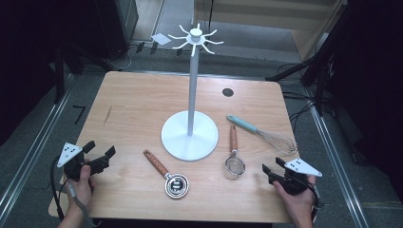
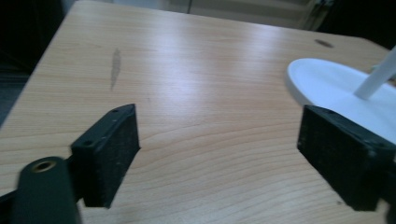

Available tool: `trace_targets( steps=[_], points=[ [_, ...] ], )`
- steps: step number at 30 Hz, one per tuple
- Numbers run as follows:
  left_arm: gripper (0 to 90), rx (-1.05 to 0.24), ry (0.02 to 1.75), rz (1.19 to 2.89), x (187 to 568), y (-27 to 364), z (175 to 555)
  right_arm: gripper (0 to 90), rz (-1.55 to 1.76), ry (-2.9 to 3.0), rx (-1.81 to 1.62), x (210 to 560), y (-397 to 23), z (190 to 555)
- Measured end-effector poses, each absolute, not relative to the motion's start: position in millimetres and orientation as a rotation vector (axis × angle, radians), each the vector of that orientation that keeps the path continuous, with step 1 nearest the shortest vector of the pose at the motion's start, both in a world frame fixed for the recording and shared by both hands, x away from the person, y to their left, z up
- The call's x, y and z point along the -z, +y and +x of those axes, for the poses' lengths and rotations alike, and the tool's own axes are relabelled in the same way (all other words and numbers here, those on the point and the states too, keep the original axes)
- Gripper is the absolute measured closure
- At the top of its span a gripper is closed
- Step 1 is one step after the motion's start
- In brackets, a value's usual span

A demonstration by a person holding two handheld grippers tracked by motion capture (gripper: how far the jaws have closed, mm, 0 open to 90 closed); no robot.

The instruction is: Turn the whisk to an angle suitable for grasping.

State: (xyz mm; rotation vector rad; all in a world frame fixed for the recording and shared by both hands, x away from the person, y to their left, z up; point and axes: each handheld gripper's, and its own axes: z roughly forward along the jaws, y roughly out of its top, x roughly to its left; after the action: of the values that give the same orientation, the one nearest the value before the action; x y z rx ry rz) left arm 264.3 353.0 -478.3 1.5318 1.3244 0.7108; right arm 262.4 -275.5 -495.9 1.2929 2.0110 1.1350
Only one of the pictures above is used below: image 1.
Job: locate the person's right hand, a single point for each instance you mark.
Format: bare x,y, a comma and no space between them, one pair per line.
299,205

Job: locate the white paper sheet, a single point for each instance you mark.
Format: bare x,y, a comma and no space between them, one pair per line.
161,39

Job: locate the black metal stand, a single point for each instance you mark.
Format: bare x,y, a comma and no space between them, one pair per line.
320,63

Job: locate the dark cabinet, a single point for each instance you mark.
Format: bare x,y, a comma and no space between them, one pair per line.
120,28

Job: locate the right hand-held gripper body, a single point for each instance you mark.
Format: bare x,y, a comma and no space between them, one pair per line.
301,167

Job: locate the metal floor rail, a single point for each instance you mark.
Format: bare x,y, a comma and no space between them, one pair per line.
335,158
31,152

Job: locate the person's left hand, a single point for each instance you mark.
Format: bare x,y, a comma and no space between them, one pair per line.
80,193

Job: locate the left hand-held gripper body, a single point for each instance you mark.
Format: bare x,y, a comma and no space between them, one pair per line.
71,155

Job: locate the white utensil rack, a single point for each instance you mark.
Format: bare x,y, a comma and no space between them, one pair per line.
189,139

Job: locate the round black table grommet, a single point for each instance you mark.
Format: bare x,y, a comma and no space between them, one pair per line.
227,92

